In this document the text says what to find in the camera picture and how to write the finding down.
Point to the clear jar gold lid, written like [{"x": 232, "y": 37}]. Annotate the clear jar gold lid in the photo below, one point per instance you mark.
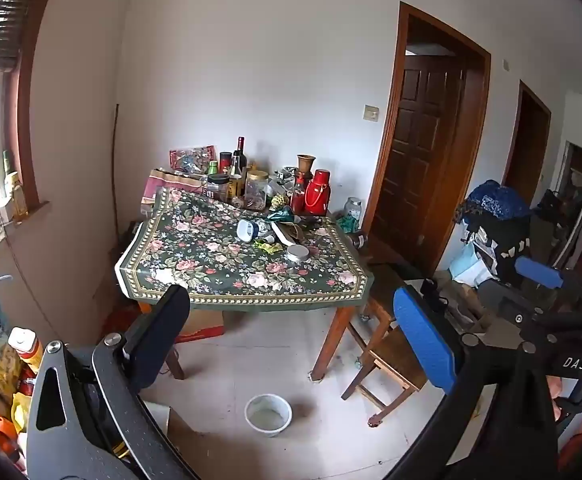
[{"x": 256, "y": 190}]

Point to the pink striped cloth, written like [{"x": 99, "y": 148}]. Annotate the pink striped cloth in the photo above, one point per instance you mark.
[{"x": 171, "y": 182}]

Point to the teal crumpled cloth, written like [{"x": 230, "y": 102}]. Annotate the teal crumpled cloth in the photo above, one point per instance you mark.
[{"x": 347, "y": 223}]

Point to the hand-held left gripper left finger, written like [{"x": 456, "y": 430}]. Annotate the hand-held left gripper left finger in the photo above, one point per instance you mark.
[{"x": 158, "y": 340}]

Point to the brown wooden vase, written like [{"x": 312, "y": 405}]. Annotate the brown wooden vase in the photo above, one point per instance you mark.
[{"x": 306, "y": 164}]

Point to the blue patterned cloth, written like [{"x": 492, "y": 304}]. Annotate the blue patterned cloth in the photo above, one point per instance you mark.
[{"x": 496, "y": 200}]

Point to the green custard apple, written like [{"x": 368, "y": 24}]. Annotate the green custard apple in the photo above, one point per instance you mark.
[{"x": 280, "y": 201}]

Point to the empty glass jar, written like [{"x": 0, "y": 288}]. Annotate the empty glass jar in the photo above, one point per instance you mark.
[{"x": 353, "y": 208}]

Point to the brown window frame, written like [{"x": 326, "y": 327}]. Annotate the brown window frame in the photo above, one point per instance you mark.
[{"x": 28, "y": 125}]

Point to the person's right hand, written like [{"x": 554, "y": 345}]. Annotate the person's right hand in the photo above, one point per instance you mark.
[{"x": 555, "y": 407}]

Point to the yellow oil bottle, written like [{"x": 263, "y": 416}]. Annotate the yellow oil bottle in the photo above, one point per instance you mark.
[{"x": 17, "y": 195}]

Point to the round metal tin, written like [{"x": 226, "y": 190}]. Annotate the round metal tin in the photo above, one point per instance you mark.
[{"x": 298, "y": 254}]

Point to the dark filled jar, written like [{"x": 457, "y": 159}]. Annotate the dark filled jar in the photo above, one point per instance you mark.
[{"x": 358, "y": 240}]

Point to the wine bottle red cap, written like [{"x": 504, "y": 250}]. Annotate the wine bottle red cap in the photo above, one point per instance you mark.
[{"x": 241, "y": 157}]

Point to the wooden table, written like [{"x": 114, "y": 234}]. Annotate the wooden table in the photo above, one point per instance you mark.
[{"x": 333, "y": 340}]

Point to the red brown cardboard box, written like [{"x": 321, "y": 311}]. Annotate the red brown cardboard box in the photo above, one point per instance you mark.
[{"x": 201, "y": 327}]

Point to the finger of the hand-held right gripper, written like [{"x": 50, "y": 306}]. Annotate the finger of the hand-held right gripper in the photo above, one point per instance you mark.
[
  {"x": 538, "y": 272},
  {"x": 508, "y": 302}
]

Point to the red plastic bag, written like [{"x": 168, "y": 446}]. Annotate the red plastic bag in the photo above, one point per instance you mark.
[{"x": 121, "y": 322}]

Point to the brown paper packet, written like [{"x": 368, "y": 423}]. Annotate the brown paper packet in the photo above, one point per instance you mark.
[{"x": 291, "y": 234}]

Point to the white plastic bowl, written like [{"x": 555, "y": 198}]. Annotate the white plastic bowl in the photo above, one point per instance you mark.
[{"x": 268, "y": 412}]

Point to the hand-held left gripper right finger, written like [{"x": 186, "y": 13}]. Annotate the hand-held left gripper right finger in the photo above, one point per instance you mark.
[{"x": 423, "y": 332}]

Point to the light blue plastic bag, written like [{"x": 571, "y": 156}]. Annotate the light blue plastic bag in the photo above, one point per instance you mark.
[{"x": 468, "y": 265}]

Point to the glass bottle yellow label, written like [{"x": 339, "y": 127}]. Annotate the glass bottle yellow label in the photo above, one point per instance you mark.
[{"x": 235, "y": 182}]

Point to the wooden chair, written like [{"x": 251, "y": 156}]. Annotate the wooden chair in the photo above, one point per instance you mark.
[{"x": 396, "y": 360}]

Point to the red thermos jug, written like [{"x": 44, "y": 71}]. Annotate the red thermos jug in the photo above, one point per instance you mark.
[{"x": 317, "y": 192}]

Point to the yellow snack wrapper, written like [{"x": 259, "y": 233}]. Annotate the yellow snack wrapper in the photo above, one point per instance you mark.
[{"x": 267, "y": 247}]

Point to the red snack bag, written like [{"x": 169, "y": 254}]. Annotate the red snack bag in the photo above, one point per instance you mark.
[{"x": 191, "y": 158}]

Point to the green plastic bag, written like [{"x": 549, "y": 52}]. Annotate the green plastic bag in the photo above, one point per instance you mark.
[{"x": 281, "y": 215}]

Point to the brown wooden door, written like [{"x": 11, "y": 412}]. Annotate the brown wooden door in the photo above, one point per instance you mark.
[{"x": 416, "y": 160}]

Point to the clear jar black lid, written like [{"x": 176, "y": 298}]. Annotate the clear jar black lid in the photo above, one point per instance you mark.
[{"x": 218, "y": 187}]

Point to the orange bottle white cap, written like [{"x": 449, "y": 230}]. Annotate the orange bottle white cap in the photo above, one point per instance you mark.
[{"x": 26, "y": 352}]

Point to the dark hanging clothes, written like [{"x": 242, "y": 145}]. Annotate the dark hanging clothes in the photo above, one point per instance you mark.
[{"x": 563, "y": 220}]

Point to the red sauce bottle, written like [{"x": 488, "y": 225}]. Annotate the red sauce bottle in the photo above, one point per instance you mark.
[{"x": 297, "y": 197}]

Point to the narrow brown door frame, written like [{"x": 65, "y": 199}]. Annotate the narrow brown door frame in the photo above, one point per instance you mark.
[{"x": 513, "y": 135}]

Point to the black bag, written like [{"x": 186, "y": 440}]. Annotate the black bag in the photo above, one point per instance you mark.
[{"x": 501, "y": 245}]

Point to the beige light switch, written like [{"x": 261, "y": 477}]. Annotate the beige light switch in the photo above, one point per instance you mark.
[{"x": 371, "y": 113}]

